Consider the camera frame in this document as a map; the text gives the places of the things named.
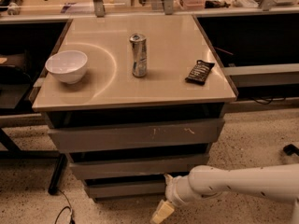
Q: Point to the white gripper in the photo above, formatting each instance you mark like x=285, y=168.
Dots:
x=172, y=190

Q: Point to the grey middle drawer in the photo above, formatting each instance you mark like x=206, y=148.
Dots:
x=135, y=167

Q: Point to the grey bottom drawer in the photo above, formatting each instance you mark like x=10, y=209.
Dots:
x=109, y=188

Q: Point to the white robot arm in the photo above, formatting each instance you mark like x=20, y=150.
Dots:
x=277, y=183

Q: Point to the black desk leg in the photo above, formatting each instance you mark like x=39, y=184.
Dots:
x=58, y=169

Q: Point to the white ceramic bowl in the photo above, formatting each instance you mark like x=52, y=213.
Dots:
x=68, y=66

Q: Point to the grey drawer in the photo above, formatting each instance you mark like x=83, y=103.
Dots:
x=126, y=136
x=135, y=167
x=109, y=188

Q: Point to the black snack bar packet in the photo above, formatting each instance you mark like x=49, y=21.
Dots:
x=199, y=73

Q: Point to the grey metal shelf post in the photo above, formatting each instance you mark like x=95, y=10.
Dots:
x=99, y=9

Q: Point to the grey top drawer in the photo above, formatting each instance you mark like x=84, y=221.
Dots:
x=126, y=136

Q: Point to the grey drawer cabinet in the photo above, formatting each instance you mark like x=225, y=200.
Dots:
x=109, y=94

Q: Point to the silver drink can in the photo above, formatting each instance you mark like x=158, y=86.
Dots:
x=139, y=49

